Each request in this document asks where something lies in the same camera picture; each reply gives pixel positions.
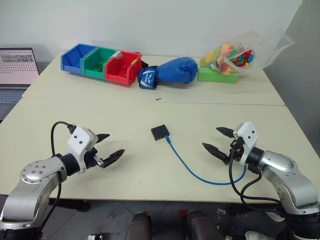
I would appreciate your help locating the blue boxing glove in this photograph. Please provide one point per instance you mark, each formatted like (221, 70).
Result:
(175, 71)

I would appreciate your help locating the open grey laptop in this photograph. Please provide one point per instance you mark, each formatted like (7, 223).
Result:
(15, 67)

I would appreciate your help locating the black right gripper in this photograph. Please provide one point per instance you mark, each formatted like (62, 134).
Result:
(235, 152)

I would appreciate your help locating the translucent white plastic sheet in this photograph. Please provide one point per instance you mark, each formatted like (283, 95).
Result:
(287, 32)

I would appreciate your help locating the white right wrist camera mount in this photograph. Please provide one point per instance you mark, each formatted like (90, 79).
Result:
(248, 140)

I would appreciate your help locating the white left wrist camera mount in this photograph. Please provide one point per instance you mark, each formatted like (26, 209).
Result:
(78, 140)

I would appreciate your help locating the blue plastic storage bin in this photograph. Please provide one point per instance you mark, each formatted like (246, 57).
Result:
(71, 62)

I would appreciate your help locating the dark rounded shape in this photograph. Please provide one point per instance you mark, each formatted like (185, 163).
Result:
(140, 226)
(202, 225)

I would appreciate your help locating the green rectangular foam block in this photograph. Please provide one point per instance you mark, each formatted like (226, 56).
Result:
(215, 77)

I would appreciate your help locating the black table frame bar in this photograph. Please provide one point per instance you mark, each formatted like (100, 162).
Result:
(72, 205)

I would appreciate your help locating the green plastic storage bin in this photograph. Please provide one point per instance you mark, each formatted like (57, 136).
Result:
(93, 66)

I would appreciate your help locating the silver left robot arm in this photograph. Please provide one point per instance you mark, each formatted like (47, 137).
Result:
(30, 185)

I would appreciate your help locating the clear bag of coloured blocks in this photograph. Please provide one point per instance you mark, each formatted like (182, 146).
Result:
(225, 58)

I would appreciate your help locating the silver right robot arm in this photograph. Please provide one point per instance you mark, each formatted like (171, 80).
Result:
(287, 177)

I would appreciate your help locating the small black box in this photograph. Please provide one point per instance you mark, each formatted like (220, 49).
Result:
(160, 131)

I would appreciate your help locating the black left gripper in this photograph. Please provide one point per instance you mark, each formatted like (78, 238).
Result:
(91, 158)

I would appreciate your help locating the red plastic storage bin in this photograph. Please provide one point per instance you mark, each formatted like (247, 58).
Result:
(117, 75)

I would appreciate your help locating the white shoe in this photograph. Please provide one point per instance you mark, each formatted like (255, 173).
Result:
(256, 236)

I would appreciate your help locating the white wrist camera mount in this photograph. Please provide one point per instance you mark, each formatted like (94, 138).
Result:
(78, 140)
(248, 140)

